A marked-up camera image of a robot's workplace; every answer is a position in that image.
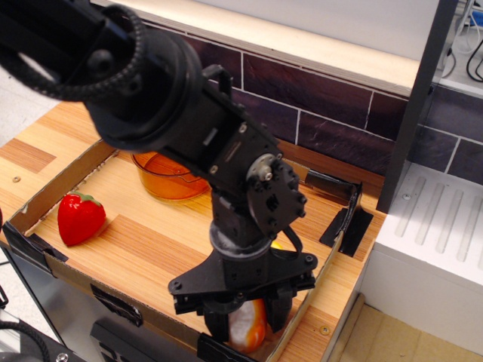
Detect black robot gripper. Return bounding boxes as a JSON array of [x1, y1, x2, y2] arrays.
[[168, 248, 318, 342]]

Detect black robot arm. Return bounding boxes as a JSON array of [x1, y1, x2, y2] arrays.
[[1, 1, 317, 342]]

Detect orange transparent plastic pot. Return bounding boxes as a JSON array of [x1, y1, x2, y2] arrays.
[[131, 152, 210, 201]]

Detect cardboard fence with black tape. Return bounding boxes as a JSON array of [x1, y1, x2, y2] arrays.
[[1, 139, 385, 361]]

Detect yellow toy banana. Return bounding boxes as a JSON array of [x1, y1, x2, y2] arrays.
[[270, 241, 283, 250]]

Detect white toy sink drainboard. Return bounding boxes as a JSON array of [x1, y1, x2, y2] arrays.
[[361, 164, 482, 354]]

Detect red toy strawberry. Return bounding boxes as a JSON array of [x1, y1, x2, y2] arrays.
[[57, 192, 106, 247]]

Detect black cables at right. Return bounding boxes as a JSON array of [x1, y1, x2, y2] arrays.
[[441, 0, 483, 82]]

